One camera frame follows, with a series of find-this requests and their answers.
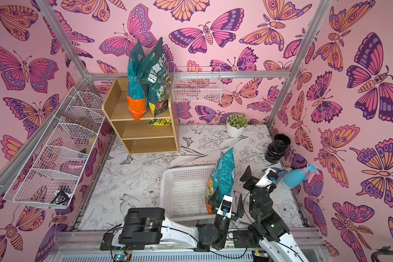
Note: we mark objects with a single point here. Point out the wooden three-tier shelf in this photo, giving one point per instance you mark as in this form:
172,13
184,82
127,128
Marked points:
137,136

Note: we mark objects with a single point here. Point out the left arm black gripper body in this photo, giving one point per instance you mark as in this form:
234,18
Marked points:
234,218

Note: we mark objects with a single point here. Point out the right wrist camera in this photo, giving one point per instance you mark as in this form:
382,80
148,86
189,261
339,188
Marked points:
265,183

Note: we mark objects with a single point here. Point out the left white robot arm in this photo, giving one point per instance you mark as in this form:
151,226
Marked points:
149,226

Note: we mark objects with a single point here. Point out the teal spray bottle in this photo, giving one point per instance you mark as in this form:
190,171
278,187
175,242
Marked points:
295,177

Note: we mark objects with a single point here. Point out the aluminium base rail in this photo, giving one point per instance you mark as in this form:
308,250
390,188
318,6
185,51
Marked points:
83,246

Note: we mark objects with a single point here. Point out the potted green succulent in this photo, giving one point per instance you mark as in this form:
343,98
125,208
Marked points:
236,124

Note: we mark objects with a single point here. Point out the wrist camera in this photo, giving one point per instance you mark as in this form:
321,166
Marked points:
225,206
265,183

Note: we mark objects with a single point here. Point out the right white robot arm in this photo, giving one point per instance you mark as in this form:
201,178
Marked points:
267,227

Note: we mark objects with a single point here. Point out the teal orange fertilizer bag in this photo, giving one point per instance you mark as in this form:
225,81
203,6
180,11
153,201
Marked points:
136,92
222,178

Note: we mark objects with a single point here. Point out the dark green soil bag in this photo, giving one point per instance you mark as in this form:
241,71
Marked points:
154,73

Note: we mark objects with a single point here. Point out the white plastic basket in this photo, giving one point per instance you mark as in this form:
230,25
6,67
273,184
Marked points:
183,191

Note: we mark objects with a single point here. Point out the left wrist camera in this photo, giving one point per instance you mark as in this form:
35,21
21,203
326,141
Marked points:
225,206

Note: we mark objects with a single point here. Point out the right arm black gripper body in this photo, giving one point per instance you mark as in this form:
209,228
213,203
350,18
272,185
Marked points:
253,180

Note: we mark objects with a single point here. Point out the stacked black plant pots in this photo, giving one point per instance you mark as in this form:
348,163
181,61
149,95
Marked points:
277,148

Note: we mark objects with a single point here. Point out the black item in rack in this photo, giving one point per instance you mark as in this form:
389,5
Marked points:
61,198

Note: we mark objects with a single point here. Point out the small yellow packet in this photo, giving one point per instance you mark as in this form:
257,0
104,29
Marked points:
160,122

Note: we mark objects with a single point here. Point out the white wire wall basket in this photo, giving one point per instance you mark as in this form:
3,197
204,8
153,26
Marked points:
194,84

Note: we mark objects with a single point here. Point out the white wire basket rack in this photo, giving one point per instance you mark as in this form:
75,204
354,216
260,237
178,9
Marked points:
64,157

